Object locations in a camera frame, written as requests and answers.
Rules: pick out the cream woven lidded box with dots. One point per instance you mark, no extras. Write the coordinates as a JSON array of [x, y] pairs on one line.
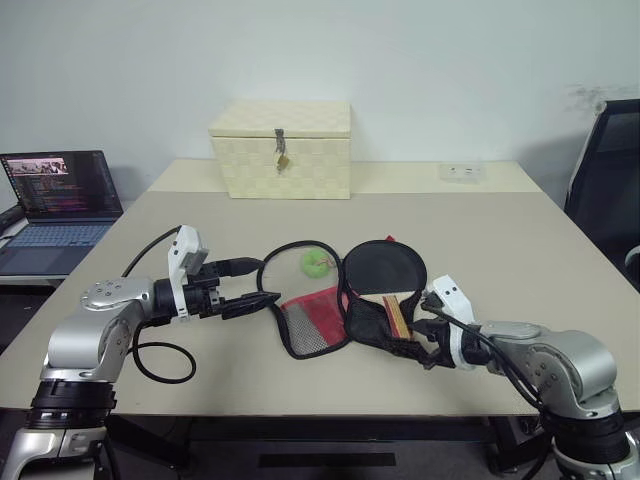
[[310, 165]]

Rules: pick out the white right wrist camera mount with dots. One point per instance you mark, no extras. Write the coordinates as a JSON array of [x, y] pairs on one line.
[[452, 295]]

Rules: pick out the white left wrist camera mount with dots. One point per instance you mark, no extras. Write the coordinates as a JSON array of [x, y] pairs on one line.
[[187, 245]]

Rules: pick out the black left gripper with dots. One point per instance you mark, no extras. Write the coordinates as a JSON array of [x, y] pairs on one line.
[[205, 295]]

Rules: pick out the black office chair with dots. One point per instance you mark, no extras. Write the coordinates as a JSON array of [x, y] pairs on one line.
[[605, 190]]

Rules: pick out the white socket panel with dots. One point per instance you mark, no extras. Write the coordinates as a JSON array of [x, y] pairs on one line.
[[462, 172]]

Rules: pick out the grey metal hasp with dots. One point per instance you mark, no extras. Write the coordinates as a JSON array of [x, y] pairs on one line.
[[279, 140]]

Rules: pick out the black table tennis paddle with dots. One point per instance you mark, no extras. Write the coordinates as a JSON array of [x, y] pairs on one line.
[[385, 265]]

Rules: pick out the black red mesh paddle case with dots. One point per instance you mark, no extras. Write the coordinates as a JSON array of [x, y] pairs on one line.
[[320, 310]]

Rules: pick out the yellow-green fuzzy ball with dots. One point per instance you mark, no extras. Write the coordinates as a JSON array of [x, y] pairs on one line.
[[313, 263]]

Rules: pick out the open grey laptop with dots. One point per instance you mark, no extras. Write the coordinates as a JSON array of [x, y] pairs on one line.
[[50, 240]]

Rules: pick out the black table frame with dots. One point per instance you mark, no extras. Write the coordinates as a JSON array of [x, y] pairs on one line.
[[325, 460]]

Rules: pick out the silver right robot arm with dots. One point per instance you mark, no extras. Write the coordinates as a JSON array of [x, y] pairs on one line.
[[575, 360]]

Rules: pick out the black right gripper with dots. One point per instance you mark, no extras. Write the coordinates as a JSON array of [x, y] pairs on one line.
[[440, 345]]

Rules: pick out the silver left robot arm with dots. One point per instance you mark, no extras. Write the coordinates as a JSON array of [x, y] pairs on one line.
[[100, 300]]

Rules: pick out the brass padlock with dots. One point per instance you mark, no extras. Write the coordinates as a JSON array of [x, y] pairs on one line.
[[283, 164]]

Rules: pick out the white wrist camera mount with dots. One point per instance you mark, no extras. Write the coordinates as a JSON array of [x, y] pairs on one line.
[[452, 295], [187, 245]]

